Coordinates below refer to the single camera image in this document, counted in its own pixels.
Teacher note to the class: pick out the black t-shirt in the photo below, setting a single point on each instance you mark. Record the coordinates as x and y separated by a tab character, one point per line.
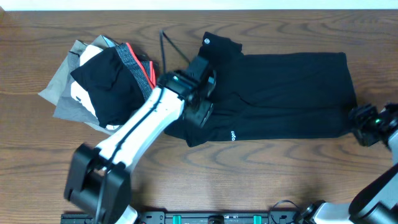
272	96

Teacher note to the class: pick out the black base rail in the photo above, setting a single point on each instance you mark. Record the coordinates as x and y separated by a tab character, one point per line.
159	217

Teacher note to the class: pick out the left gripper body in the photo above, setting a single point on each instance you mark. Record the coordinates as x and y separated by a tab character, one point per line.
203	111

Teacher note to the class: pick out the grey folded garment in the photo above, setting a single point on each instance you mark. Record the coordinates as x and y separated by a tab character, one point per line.
58	91

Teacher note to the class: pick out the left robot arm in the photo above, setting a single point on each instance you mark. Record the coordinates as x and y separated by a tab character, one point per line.
99	178

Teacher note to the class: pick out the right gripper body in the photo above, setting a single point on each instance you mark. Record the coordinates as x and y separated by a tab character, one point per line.
369	126

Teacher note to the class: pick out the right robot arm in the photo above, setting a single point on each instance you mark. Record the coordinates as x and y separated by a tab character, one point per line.
376	203

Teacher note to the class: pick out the black shorts with red waistband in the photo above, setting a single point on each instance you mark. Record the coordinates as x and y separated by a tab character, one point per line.
118	83

